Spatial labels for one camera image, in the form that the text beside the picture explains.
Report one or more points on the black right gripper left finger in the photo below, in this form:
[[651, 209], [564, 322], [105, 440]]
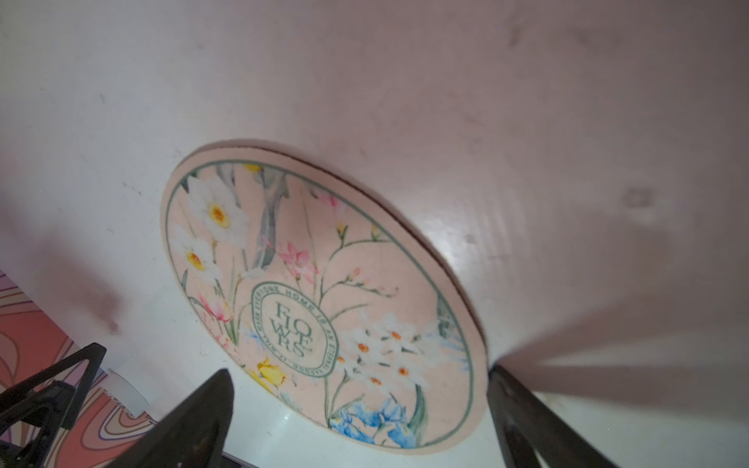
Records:
[[192, 435]]

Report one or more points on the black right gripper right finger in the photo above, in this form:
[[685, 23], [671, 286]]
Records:
[[529, 433]]

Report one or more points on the clear tape roll on table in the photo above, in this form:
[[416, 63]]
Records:
[[119, 389]]

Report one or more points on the beige wave pattern coaster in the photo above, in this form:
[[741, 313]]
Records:
[[325, 299]]

